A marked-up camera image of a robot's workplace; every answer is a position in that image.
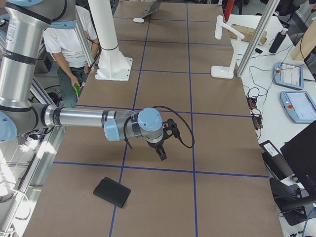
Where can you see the red fire extinguisher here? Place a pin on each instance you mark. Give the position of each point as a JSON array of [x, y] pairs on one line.
[[228, 9]]

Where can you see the black monitor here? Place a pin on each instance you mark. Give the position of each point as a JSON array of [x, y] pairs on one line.
[[300, 154]]

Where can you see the cardboard box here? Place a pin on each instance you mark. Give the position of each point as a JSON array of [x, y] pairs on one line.
[[248, 33]]

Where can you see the white desk lamp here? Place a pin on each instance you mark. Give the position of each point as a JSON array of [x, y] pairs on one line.
[[224, 57]]

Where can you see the grey laptop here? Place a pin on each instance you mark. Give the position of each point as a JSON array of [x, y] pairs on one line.
[[153, 7]]

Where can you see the person in white shirt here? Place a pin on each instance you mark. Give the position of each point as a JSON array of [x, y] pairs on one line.
[[65, 48]]

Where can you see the white computer mouse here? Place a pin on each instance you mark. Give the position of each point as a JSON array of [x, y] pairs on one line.
[[138, 20]]

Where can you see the upper teach pendant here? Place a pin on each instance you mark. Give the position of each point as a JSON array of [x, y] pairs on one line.
[[288, 75]]

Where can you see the black water bottle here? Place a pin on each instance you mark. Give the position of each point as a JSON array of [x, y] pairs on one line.
[[278, 40]]

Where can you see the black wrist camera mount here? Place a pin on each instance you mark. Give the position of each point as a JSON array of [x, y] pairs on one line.
[[170, 128]]

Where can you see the lower teach pendant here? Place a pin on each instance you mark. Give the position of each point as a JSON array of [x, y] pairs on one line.
[[299, 106]]

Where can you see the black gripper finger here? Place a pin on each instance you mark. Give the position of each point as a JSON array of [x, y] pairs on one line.
[[162, 154], [158, 151]]

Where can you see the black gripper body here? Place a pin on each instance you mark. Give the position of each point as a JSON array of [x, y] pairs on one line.
[[156, 146]]

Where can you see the aluminium frame post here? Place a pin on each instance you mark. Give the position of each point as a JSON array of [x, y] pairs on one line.
[[262, 24]]

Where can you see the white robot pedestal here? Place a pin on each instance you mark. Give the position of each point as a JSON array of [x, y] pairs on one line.
[[112, 64]]

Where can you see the black mouse pad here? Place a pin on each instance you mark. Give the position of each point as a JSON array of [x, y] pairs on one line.
[[112, 192]]

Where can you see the teach pendant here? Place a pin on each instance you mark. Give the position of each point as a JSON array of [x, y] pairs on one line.
[[299, 106], [288, 75]]

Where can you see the black power strip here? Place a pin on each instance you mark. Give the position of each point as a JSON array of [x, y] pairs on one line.
[[255, 113]]

